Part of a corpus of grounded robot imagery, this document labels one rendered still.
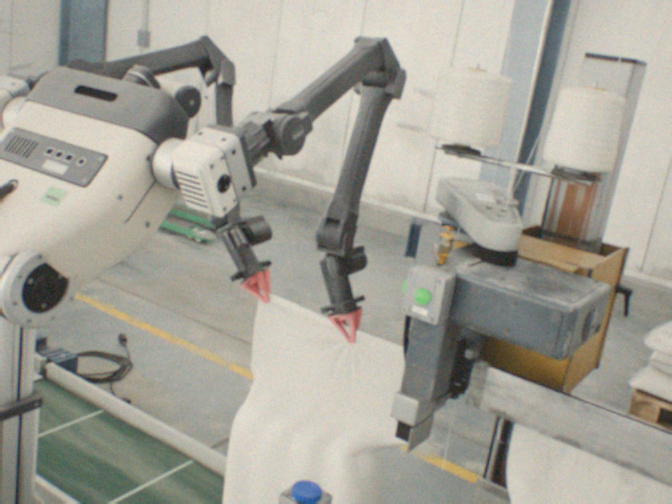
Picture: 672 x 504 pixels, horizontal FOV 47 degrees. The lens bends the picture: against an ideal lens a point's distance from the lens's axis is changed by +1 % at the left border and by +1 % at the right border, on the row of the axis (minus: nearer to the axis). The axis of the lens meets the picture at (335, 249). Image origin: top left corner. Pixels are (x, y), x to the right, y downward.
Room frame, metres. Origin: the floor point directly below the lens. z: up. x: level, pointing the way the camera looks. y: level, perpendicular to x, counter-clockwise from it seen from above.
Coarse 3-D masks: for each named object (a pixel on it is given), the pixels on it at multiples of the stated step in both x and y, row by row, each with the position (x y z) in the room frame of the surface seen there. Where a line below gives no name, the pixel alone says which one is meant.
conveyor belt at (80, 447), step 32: (64, 416) 2.26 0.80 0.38; (96, 416) 2.29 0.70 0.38; (64, 448) 2.07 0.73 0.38; (96, 448) 2.10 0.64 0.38; (128, 448) 2.13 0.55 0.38; (160, 448) 2.16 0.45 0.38; (64, 480) 1.91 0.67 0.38; (96, 480) 1.94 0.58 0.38; (128, 480) 1.96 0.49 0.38; (160, 480) 1.98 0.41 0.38; (192, 480) 2.01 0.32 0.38; (224, 480) 2.03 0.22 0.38
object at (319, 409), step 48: (288, 336) 1.73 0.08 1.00; (336, 336) 1.65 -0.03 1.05; (288, 384) 1.72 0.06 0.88; (336, 384) 1.64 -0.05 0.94; (384, 384) 1.58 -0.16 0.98; (240, 432) 1.67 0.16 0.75; (288, 432) 1.61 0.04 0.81; (336, 432) 1.59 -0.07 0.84; (384, 432) 1.56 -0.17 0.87; (240, 480) 1.65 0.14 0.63; (288, 480) 1.58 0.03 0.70; (336, 480) 1.53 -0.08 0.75
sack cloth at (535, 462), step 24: (528, 432) 1.40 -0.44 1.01; (528, 456) 1.39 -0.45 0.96; (552, 456) 1.37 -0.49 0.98; (576, 456) 1.35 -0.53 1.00; (528, 480) 1.37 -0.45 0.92; (552, 480) 1.36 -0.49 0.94; (576, 480) 1.33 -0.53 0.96; (600, 480) 1.32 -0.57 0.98; (624, 480) 1.30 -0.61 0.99; (648, 480) 1.28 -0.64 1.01
